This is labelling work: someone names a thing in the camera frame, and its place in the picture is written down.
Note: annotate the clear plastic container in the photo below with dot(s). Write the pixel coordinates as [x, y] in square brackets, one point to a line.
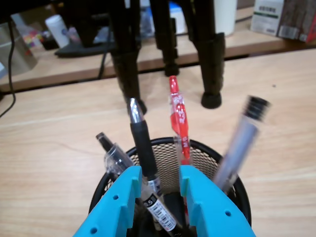
[17, 49]

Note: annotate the red retractable pen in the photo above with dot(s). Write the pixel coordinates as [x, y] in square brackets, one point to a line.
[179, 118]

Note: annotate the white plastic bottle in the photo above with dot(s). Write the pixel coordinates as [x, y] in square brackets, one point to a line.
[57, 30]

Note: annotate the white cylinder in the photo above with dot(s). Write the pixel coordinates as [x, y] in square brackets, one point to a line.
[225, 17]

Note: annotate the blue white package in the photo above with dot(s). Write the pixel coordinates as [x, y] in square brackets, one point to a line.
[178, 17]

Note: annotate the black capped gel pen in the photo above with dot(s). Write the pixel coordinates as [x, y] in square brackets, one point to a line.
[144, 148]

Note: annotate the black retractable gel pen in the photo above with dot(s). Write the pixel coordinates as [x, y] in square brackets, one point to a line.
[239, 148]

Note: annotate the black camera tripod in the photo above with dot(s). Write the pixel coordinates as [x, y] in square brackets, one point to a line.
[212, 61]

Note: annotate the black monitor stand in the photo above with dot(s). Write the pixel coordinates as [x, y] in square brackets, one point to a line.
[84, 50]

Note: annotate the light wood background desk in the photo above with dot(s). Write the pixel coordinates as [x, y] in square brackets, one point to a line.
[247, 44]

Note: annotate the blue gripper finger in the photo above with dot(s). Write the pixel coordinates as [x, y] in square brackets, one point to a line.
[108, 209]
[217, 212]

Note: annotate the black mesh pen holder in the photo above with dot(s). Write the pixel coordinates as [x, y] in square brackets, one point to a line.
[165, 160]

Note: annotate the clear retractable pen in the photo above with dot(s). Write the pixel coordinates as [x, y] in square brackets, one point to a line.
[116, 158]

